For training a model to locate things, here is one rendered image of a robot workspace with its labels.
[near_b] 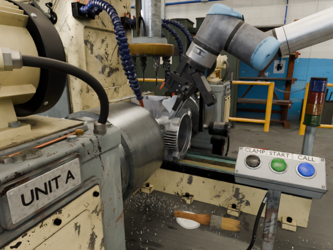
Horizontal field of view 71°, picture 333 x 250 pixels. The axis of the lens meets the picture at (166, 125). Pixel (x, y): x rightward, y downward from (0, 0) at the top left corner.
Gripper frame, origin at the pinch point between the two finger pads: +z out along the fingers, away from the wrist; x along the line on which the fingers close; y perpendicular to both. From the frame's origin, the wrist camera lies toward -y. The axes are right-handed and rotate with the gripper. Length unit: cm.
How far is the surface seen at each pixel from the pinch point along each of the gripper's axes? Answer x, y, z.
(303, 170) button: 22.2, -33.9, -16.9
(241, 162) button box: 21.9, -23.9, -10.3
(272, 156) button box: 19.7, -28.2, -15.0
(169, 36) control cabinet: -307, 150, 17
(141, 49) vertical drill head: 2.9, 19.9, -14.2
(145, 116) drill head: 18.8, 2.0, -3.9
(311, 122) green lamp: -33, -42, -19
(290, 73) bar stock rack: -490, -51, -25
